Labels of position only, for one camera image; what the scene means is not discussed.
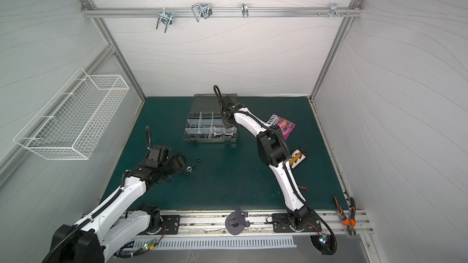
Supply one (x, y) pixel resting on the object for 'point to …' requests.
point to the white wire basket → (74, 123)
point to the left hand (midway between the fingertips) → (183, 159)
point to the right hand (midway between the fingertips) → (235, 116)
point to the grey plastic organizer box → (205, 122)
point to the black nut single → (198, 159)
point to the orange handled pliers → (351, 223)
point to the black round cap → (235, 222)
